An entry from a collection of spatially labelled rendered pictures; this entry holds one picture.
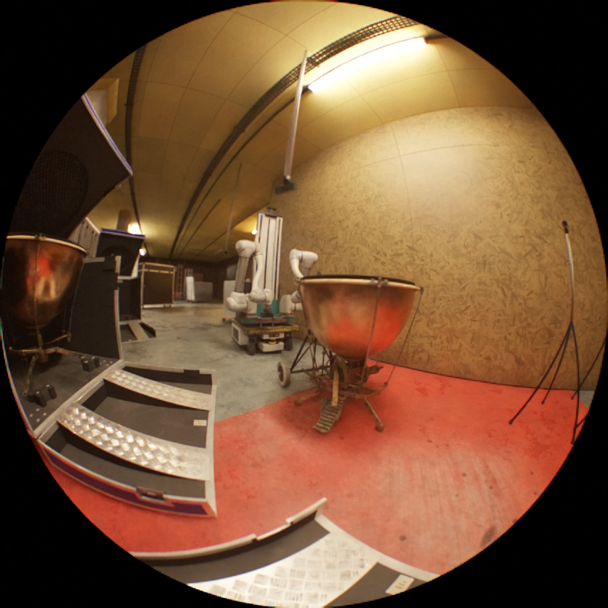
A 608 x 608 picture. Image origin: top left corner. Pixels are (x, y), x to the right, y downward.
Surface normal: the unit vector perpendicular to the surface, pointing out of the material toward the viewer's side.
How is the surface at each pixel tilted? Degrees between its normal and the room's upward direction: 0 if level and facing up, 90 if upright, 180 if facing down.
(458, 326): 90
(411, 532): 0
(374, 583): 2
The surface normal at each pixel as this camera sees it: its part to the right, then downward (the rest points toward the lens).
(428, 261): -0.72, 0.00
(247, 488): 0.04, -1.00
